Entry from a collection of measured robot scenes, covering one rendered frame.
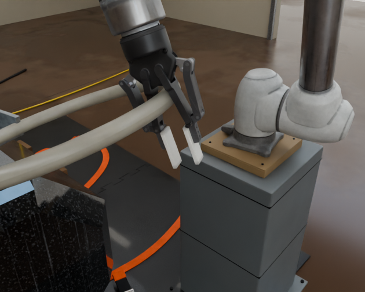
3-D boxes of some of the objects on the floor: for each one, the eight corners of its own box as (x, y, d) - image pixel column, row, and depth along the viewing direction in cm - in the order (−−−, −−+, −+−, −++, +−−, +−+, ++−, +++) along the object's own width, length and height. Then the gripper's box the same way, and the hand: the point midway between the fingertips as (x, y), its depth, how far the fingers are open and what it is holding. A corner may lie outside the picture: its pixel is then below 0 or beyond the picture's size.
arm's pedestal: (225, 235, 220) (235, 108, 178) (307, 283, 192) (342, 145, 150) (165, 291, 188) (160, 151, 146) (253, 358, 159) (278, 208, 118)
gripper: (195, 9, 60) (237, 145, 68) (108, 40, 67) (155, 161, 74) (180, 15, 54) (229, 164, 61) (86, 49, 61) (139, 180, 68)
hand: (182, 146), depth 67 cm, fingers closed on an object, 3 cm apart
